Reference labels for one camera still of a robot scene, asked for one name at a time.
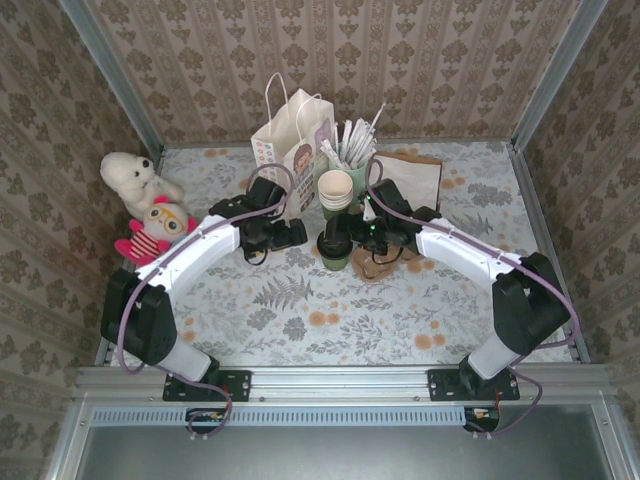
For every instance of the green paper coffee cup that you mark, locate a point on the green paper coffee cup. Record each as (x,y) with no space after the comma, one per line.
(334,264)

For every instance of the brown pulp cup carrier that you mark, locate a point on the brown pulp cup carrier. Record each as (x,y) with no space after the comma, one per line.
(372,272)

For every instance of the white cartoon print paper bag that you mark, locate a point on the white cartoon print paper bag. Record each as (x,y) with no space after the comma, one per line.
(280,145)

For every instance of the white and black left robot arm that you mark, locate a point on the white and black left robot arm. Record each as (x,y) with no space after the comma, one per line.
(200,245)

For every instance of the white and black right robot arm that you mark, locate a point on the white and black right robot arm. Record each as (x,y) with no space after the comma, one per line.
(460,250)

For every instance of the stack of green paper cups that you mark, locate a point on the stack of green paper cups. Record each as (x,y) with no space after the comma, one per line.
(335,187)

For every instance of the light green straw holder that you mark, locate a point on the light green straw holder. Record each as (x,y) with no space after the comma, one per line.
(357,175)

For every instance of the flat white paper bags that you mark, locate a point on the flat white paper bags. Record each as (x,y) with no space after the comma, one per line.
(415,175)

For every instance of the brown cardboard napkin box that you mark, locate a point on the brown cardboard napkin box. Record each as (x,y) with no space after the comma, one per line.
(441,185)

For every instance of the floral table cover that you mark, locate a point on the floral table cover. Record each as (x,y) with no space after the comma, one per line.
(350,330)

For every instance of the pink striped plush doll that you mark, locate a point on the pink striped plush doll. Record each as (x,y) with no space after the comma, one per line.
(165,220)

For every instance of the white plush animal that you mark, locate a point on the white plush animal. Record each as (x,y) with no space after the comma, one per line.
(130,172)

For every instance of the black connector board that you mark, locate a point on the black connector board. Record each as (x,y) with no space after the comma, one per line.
(205,420)
(482,417)

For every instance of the grey metal panel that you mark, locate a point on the grey metal panel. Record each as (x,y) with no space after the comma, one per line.
(325,455)

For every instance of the wide aluminium base rail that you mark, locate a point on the wide aluminium base rail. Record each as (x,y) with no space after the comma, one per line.
(340,382)

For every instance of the aluminium frame post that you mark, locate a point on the aluminium frame post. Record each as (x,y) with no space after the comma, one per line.
(556,75)
(116,75)

